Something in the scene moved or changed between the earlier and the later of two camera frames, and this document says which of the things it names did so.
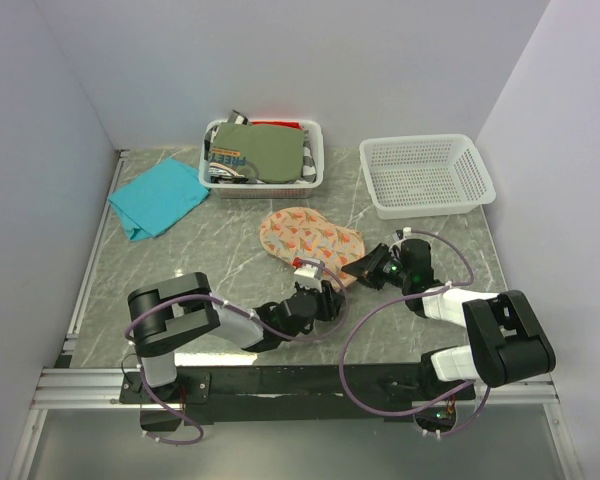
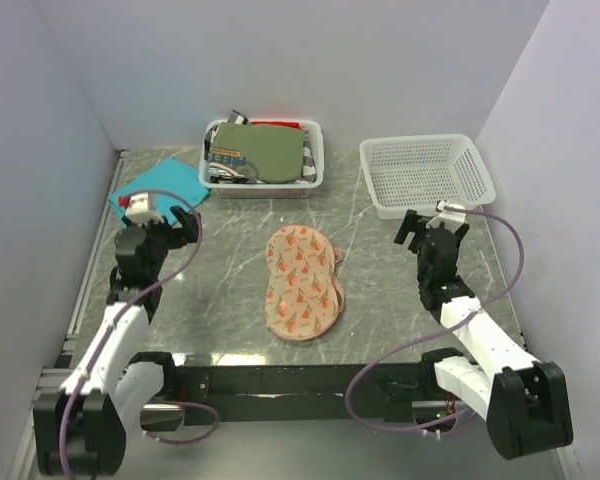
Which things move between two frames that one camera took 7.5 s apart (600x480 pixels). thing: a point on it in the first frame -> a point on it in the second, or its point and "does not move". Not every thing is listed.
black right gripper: (368, 266) -> (409, 225)
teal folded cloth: (158, 196) does not move
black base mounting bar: (297, 392) does not move
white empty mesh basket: (424, 176) does not move
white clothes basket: (265, 190) does not move
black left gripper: (330, 300) -> (189, 224)
